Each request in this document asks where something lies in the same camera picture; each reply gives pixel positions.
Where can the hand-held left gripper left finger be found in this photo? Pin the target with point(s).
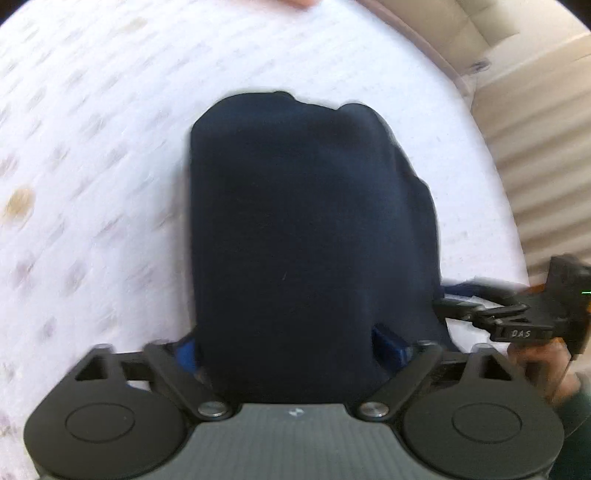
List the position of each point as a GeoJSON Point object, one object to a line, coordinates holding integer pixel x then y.
{"type": "Point", "coordinates": [185, 356]}

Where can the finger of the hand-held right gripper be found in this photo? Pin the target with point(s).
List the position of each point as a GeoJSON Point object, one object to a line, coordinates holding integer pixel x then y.
{"type": "Point", "coordinates": [480, 313]}
{"type": "Point", "coordinates": [461, 289]}

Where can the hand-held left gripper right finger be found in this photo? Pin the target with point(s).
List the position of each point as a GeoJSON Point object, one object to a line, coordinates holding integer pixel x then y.
{"type": "Point", "coordinates": [390, 347]}

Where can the navy pants with white stripes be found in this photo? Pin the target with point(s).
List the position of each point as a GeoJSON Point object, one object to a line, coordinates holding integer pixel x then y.
{"type": "Point", "coordinates": [304, 249]}

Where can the person's right forearm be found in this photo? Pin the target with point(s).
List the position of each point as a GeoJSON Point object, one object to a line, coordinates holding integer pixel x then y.
{"type": "Point", "coordinates": [577, 406]}

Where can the person's right hand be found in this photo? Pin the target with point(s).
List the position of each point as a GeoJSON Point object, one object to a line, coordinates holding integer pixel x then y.
{"type": "Point", "coordinates": [547, 371]}

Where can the beige padded headboard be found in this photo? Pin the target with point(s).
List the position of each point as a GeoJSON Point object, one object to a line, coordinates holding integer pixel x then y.
{"type": "Point", "coordinates": [438, 32]}

